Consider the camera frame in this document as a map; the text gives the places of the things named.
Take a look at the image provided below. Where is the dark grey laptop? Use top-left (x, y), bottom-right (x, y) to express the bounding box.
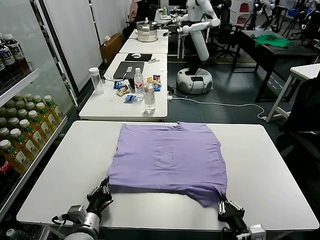
top-left (113, 61), bottom-right (146, 80)

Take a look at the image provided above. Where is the black table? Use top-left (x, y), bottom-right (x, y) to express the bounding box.
top-left (239, 29), bottom-right (320, 102)

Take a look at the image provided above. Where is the silver cooking pot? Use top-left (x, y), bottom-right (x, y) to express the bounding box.
top-left (136, 17), bottom-right (159, 43)

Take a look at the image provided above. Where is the water bottle red label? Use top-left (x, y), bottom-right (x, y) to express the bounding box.
top-left (134, 67), bottom-right (145, 101)

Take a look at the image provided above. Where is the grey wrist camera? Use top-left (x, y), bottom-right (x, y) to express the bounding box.
top-left (247, 224), bottom-right (267, 240)
top-left (67, 204), bottom-right (88, 222)

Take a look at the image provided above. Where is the black mesh office chair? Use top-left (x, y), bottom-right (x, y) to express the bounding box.
top-left (274, 77), bottom-right (320, 201)

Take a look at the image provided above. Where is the brown cardboard box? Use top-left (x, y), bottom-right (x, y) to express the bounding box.
top-left (99, 32), bottom-right (125, 66)

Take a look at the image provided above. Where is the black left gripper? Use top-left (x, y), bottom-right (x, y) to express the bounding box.
top-left (86, 178), bottom-right (113, 213)

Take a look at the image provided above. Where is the short white side table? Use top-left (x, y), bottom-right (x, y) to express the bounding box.
top-left (119, 28), bottom-right (170, 54)

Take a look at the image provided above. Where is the tall clear plastic bottle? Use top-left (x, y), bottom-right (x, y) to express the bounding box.
top-left (143, 82), bottom-right (156, 115)

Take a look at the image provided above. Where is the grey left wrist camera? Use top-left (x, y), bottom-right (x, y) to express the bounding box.
top-left (67, 204), bottom-right (88, 222)

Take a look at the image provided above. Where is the grey cabinet shelf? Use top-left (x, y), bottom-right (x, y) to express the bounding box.
top-left (0, 116), bottom-right (69, 213)

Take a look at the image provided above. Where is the white wheeled humanoid robot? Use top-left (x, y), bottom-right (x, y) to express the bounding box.
top-left (162, 0), bottom-right (221, 95)

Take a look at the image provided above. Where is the white floor cable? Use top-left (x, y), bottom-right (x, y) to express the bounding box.
top-left (172, 96), bottom-right (268, 120)

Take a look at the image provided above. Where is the bottle with green cap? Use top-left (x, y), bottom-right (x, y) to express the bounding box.
top-left (6, 228), bottom-right (30, 240)

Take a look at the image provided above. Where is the black mouse pad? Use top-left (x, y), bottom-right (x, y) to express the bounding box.
top-left (124, 53), bottom-right (153, 62)

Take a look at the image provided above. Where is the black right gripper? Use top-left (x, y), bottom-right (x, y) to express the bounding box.
top-left (217, 197), bottom-right (247, 232)

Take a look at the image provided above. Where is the clear tumbler white lid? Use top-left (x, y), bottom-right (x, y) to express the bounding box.
top-left (89, 66), bottom-right (104, 95)

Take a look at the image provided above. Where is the white charger cable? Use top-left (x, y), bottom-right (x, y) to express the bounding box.
top-left (103, 70), bottom-right (126, 82)

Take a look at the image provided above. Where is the white partition panel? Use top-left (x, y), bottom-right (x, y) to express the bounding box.
top-left (91, 0), bottom-right (127, 46)
top-left (42, 0), bottom-right (103, 91)

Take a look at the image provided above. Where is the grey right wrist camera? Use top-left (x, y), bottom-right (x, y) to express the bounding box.
top-left (247, 224), bottom-right (267, 240)

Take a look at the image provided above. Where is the white table with legs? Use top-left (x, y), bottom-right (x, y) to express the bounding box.
top-left (265, 63), bottom-right (320, 123)

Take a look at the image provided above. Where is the person in pink top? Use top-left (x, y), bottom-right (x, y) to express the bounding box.
top-left (128, 0), bottom-right (141, 24)

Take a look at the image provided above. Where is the long white side table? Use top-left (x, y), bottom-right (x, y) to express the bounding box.
top-left (78, 52), bottom-right (169, 120)

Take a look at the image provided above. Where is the purple t-shirt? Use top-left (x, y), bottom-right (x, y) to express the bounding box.
top-left (106, 121), bottom-right (229, 208)

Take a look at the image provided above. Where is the cola bottle red label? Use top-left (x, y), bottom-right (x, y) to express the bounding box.
top-left (0, 154), bottom-right (16, 193)

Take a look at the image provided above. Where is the small black stand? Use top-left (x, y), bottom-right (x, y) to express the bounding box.
top-left (126, 77), bottom-right (136, 93)

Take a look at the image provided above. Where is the green cloth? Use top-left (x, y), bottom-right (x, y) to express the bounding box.
top-left (254, 33), bottom-right (292, 48)

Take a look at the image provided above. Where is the black high-back office chair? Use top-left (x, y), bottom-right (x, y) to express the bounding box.
top-left (208, 0), bottom-right (242, 60)

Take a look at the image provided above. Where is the white cabinet shelf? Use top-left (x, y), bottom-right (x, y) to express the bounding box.
top-left (0, 68), bottom-right (41, 107)

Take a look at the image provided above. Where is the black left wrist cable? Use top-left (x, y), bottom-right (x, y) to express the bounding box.
top-left (51, 213), bottom-right (70, 226)

